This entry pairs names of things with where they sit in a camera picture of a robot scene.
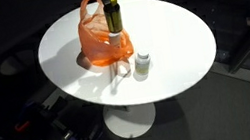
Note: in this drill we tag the orange plastic bag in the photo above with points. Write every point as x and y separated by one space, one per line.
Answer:
101 46

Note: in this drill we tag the white bottle inside bag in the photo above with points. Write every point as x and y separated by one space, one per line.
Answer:
114 40

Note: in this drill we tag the white round pedestal table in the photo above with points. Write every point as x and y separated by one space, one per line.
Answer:
128 46

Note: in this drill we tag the olive bottle with yellow cap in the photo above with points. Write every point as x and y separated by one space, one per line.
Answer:
112 16

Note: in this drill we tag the white-capped pale yellow pill bottle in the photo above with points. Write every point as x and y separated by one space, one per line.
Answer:
142 63

